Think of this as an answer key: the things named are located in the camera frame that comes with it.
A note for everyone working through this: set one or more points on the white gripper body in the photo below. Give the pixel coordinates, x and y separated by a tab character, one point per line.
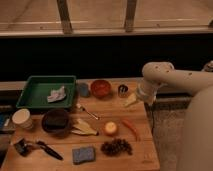
146	91

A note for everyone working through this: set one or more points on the black binder clip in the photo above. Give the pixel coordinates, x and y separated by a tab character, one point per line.
22	147

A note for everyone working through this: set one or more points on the red bowl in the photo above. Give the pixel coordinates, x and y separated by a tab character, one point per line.
100	88

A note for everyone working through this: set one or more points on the blue sponge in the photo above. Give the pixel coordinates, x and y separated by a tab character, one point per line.
83	154

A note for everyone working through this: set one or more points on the banana peel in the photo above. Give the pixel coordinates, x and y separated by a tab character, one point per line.
81	127

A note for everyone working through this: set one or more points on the white paper cup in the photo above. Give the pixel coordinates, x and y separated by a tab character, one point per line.
22	118

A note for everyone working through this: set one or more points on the metal fork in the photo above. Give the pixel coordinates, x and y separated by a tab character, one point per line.
79	106

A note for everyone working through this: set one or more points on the black handled brush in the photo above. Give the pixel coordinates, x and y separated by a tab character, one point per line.
49	150

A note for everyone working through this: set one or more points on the small metal cup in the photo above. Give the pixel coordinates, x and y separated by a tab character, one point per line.
122	90

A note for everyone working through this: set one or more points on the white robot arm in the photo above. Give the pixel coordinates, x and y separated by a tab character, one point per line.
196	151

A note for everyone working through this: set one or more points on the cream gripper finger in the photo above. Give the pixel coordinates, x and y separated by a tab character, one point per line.
130	100

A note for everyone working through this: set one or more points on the green plastic tray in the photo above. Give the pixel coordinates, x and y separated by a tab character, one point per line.
38	88

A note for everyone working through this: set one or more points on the crumpled white cloth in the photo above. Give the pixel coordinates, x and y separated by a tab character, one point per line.
56	95

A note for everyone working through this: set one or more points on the yellow red apple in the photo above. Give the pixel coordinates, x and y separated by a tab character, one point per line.
110	128

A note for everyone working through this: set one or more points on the bunch of dark grapes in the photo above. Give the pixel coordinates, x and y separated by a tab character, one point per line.
116	147

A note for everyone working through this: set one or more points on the small blue cup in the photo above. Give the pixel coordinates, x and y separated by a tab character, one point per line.
83	89

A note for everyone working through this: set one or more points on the dark brown bowl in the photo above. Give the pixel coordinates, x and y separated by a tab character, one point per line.
56	122

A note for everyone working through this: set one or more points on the blue object at left edge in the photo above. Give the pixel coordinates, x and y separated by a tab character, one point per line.
4	120

